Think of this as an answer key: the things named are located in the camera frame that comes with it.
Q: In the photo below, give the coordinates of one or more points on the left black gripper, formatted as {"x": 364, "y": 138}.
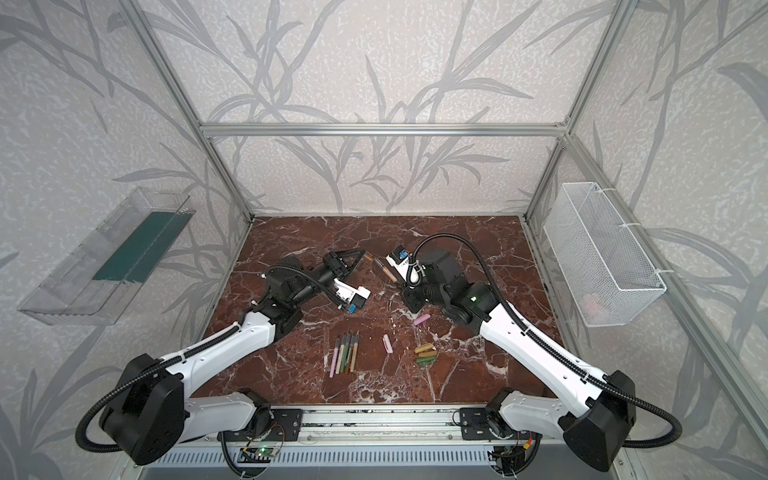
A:
{"x": 335, "y": 267}

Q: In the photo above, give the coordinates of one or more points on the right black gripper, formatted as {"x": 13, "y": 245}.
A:
{"x": 414, "y": 294}

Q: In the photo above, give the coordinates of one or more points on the magenta pink pen cap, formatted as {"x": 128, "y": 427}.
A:
{"x": 421, "y": 319}

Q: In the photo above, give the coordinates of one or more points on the pink pen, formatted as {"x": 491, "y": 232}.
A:
{"x": 334, "y": 358}

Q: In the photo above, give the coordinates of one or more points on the light pink pen cap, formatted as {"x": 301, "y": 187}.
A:
{"x": 387, "y": 344}

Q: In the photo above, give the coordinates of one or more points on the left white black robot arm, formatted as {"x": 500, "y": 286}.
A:
{"x": 181, "y": 374}

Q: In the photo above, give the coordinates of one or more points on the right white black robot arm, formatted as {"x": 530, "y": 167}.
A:
{"x": 594, "y": 413}

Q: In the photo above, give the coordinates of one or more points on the tan pen cap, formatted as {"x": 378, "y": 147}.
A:
{"x": 424, "y": 348}

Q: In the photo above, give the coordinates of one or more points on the dark green pen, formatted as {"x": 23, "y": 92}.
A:
{"x": 346, "y": 353}

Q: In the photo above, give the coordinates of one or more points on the orange brown pen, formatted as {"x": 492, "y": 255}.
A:
{"x": 349, "y": 356}

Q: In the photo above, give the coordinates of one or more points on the green pen cap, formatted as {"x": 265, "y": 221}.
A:
{"x": 426, "y": 361}

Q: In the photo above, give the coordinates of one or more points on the tan pen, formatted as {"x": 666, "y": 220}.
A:
{"x": 355, "y": 350}

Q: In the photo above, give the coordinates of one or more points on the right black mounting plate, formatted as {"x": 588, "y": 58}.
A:
{"x": 483, "y": 424}

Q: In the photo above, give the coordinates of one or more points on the black mounting plate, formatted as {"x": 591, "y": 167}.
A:
{"x": 483, "y": 424}
{"x": 277, "y": 425}

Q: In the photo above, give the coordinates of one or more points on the pink item in basket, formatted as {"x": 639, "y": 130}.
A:
{"x": 594, "y": 308}

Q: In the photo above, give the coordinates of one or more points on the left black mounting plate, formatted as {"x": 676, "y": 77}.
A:
{"x": 277, "y": 425}

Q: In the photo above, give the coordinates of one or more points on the green circuit board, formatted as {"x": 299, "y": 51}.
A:
{"x": 258, "y": 454}

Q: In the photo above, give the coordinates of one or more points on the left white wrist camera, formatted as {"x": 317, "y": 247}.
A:
{"x": 354, "y": 298}

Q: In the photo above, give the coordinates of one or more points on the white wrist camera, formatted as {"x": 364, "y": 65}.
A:
{"x": 398, "y": 260}
{"x": 354, "y": 298}

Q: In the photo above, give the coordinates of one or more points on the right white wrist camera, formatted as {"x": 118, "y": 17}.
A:
{"x": 398, "y": 260}

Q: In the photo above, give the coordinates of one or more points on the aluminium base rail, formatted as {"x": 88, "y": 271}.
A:
{"x": 378, "y": 423}

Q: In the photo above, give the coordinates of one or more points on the white wire mesh basket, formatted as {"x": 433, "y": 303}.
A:
{"x": 598, "y": 253}

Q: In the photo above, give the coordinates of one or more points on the clear plastic wall tray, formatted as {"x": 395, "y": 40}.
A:
{"x": 95, "y": 284}

